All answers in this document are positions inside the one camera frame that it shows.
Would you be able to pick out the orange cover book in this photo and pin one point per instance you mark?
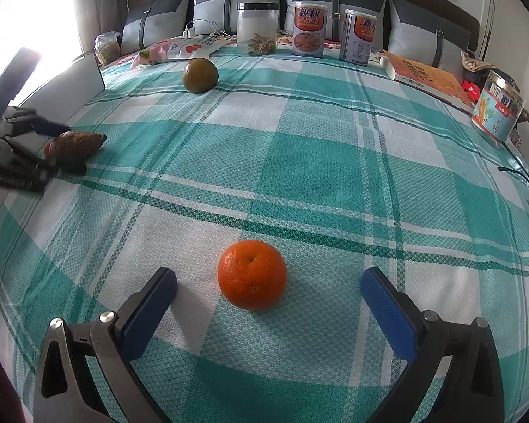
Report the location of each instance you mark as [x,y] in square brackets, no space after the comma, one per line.
[427,77]

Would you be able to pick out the white board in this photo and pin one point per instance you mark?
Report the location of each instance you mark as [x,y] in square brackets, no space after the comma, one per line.
[79,79]

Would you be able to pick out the green brown round fruit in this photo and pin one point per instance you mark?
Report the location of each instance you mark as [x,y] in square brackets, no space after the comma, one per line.
[200,75]

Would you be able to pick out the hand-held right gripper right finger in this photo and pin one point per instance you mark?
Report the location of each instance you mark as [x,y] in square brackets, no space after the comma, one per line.
[388,317]

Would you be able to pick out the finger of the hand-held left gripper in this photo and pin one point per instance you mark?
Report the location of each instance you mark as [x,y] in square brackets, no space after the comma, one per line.
[48,128]
[57,168]

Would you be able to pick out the colourful printed tin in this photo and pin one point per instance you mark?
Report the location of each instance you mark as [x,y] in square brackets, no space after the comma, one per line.
[496,108]

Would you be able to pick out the grey curtain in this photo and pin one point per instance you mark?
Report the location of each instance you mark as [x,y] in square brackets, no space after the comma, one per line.
[101,0]

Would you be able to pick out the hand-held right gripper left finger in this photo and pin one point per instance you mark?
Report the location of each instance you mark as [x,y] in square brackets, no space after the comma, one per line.
[152,313]

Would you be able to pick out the wide orange label can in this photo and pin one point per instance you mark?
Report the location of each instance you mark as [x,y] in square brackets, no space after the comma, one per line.
[308,31]

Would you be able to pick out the sweet potato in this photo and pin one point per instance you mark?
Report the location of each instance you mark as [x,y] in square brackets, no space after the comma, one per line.
[77,144]

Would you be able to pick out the small red box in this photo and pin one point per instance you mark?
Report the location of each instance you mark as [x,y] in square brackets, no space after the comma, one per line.
[472,89]

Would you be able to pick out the teal plaid blanket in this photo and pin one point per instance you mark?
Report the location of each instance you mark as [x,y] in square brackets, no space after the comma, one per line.
[317,163]

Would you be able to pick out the pink snack packet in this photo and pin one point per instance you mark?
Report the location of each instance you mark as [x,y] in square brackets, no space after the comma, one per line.
[152,53]

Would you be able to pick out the clear bag of brown snacks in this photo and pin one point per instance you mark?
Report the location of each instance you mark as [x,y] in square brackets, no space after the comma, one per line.
[106,48]

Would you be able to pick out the crumpled brown paper bag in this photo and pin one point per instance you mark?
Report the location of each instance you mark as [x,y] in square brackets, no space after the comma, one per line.
[474,61]

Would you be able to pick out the narrow orange label can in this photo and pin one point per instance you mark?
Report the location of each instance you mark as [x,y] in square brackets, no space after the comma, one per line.
[357,37]

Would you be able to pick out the white snack packet red print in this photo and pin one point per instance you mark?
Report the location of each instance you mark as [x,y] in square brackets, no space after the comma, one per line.
[194,47]

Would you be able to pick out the clear jar with black lid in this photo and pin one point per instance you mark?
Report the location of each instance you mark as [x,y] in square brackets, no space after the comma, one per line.
[257,26]

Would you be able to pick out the bright orange tangerine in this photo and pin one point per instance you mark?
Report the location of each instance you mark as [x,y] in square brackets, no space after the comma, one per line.
[252,275]

